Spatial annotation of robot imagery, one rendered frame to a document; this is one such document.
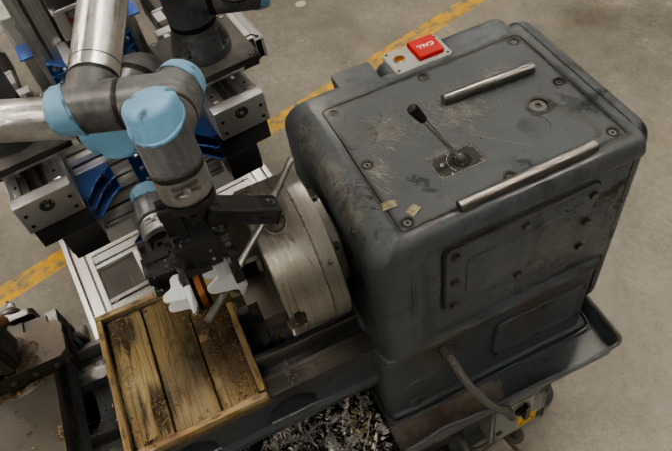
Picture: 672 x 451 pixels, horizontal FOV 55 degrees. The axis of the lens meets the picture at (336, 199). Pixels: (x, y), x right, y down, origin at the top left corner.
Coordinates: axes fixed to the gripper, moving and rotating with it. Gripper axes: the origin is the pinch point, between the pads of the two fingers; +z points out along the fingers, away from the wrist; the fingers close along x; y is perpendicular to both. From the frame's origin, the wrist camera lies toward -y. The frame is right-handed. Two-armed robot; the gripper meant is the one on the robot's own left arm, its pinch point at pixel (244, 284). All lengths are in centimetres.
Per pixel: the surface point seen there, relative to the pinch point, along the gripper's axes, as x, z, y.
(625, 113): -4, 3, -77
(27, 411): -22, 28, 49
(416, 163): -12.3, 0.9, -37.3
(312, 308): -5.9, 17.8, -9.6
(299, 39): -248, 77, -78
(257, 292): -14.2, 16.2, -1.6
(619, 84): -134, 103, -194
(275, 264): -9.2, 7.0, -6.3
